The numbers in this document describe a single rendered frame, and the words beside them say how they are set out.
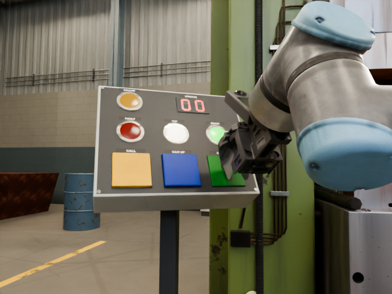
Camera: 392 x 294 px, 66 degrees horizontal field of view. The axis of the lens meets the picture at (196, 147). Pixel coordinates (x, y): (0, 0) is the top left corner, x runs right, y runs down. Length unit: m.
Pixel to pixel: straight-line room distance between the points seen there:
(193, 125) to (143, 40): 7.48
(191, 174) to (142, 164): 0.10
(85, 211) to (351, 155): 4.95
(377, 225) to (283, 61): 0.53
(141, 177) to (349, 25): 0.42
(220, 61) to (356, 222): 0.96
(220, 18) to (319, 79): 1.25
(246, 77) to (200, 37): 6.67
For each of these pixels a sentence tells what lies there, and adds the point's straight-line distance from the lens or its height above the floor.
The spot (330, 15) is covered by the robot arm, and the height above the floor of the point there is 1.18.
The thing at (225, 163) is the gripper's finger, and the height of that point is 1.02.
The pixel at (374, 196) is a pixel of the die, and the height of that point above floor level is 0.94.
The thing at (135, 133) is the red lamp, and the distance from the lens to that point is 0.66.
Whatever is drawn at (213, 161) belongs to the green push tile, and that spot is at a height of 1.03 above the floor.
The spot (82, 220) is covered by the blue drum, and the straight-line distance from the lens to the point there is 5.17.
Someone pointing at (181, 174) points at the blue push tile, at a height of 1.00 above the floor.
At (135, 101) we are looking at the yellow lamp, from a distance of 0.71.
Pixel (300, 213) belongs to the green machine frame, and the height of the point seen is 0.88.
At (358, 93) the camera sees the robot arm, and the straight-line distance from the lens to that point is 0.32.
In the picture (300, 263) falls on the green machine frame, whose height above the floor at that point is 0.73.
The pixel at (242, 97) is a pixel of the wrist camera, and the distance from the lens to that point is 0.57.
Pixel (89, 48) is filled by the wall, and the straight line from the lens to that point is 8.87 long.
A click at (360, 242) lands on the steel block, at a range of 0.82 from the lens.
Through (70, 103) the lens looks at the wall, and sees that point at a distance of 8.78.
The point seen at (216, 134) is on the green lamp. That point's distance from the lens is 0.70.
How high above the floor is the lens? 1.02
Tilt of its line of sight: 4 degrees up
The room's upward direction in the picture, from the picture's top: 1 degrees clockwise
